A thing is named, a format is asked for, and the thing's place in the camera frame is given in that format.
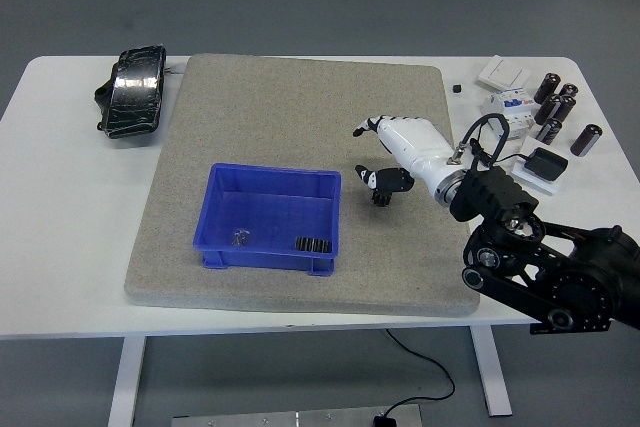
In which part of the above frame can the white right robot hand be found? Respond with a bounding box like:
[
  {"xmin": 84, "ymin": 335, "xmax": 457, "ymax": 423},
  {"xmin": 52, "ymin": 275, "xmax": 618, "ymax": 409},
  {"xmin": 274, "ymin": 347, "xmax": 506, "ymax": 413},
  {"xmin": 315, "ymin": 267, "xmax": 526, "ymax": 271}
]
[{"xmin": 352, "ymin": 115, "xmax": 459, "ymax": 197}]

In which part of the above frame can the large black gear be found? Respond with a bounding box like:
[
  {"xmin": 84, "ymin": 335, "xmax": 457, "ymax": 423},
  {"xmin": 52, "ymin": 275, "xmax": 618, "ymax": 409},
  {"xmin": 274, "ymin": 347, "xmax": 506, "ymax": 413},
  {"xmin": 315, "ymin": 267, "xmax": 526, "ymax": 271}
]
[{"xmin": 294, "ymin": 236, "xmax": 332, "ymax": 254}]

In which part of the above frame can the blue plastic box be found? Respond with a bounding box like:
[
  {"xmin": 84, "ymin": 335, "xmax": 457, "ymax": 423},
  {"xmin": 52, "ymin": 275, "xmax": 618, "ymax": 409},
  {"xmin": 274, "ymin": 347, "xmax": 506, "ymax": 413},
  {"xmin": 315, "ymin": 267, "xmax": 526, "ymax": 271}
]
[{"xmin": 192, "ymin": 162, "xmax": 343, "ymax": 277}]

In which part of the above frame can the white circuit breaker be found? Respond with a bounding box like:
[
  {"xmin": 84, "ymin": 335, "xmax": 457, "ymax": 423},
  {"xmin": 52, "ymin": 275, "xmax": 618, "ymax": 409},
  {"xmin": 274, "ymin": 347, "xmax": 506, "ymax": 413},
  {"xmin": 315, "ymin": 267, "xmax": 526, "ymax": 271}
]
[{"xmin": 481, "ymin": 86, "xmax": 539, "ymax": 142}]

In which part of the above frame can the black power adapter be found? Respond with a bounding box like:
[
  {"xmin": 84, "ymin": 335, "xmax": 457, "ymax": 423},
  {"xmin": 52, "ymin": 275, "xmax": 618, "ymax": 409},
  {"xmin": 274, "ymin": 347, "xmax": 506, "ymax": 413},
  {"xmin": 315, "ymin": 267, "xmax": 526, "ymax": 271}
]
[{"xmin": 522, "ymin": 147, "xmax": 569, "ymax": 181}]

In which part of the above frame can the grey-brown foam mat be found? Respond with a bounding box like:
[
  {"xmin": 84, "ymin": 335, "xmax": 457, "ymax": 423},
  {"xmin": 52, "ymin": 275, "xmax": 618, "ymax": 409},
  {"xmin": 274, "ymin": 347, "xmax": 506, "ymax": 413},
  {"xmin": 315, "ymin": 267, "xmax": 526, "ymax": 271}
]
[{"xmin": 123, "ymin": 53, "xmax": 482, "ymax": 317}]

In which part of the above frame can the white table leg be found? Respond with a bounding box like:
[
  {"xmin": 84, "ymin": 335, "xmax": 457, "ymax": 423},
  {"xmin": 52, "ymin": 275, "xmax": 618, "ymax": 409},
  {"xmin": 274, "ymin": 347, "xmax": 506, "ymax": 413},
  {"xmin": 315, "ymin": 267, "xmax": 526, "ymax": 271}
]
[
  {"xmin": 107, "ymin": 336, "xmax": 147, "ymax": 427},
  {"xmin": 468, "ymin": 326, "xmax": 513, "ymax": 417}
]

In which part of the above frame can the black wrapped device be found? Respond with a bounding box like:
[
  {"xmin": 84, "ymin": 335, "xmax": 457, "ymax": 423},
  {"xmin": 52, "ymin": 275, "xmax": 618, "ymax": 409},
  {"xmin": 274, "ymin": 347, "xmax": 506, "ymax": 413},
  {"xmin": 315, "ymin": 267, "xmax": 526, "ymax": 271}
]
[{"xmin": 94, "ymin": 44, "xmax": 168, "ymax": 141}]

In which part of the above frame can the silver metal floor plate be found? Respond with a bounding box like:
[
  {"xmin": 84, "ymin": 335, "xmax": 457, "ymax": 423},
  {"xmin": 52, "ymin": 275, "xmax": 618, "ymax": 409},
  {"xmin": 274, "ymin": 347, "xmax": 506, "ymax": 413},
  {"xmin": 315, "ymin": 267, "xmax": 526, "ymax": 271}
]
[{"xmin": 171, "ymin": 403, "xmax": 424, "ymax": 427}]

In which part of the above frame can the black adapter cord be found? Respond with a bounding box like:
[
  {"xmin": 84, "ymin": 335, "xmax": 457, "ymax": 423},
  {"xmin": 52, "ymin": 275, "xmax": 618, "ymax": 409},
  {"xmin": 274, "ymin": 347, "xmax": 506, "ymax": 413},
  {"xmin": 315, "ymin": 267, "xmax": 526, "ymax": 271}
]
[{"xmin": 469, "ymin": 139, "xmax": 526, "ymax": 168}]

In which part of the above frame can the white wall switch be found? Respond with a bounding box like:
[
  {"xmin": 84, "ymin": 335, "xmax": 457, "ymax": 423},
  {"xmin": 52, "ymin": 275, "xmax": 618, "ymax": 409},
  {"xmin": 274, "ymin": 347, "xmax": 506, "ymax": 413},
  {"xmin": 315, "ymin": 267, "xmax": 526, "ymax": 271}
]
[{"xmin": 477, "ymin": 55, "xmax": 532, "ymax": 91}]

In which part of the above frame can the black floor cable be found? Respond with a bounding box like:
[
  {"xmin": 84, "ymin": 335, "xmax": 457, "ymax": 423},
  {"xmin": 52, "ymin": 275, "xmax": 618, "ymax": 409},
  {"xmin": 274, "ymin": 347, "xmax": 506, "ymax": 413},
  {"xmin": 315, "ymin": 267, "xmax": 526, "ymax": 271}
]
[{"xmin": 382, "ymin": 329, "xmax": 456, "ymax": 418}]

